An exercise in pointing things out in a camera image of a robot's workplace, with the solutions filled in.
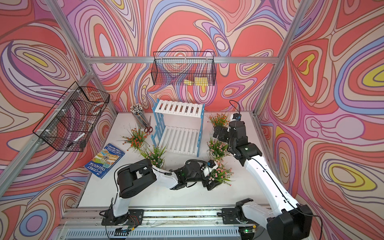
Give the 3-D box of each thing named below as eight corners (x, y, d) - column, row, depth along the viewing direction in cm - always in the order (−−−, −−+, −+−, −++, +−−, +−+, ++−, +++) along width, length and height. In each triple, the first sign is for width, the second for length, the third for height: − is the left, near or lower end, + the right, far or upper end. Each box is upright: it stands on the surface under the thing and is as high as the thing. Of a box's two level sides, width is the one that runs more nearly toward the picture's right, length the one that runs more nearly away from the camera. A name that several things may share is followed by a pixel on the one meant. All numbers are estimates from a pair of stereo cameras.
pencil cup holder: (137, 129, 112) (128, 110, 98) (139, 122, 117) (131, 103, 102) (147, 129, 112) (140, 110, 98) (149, 122, 117) (142, 103, 102)
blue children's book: (86, 168, 92) (83, 165, 89) (111, 145, 103) (109, 142, 100) (101, 179, 88) (98, 176, 85) (125, 154, 98) (123, 151, 96)
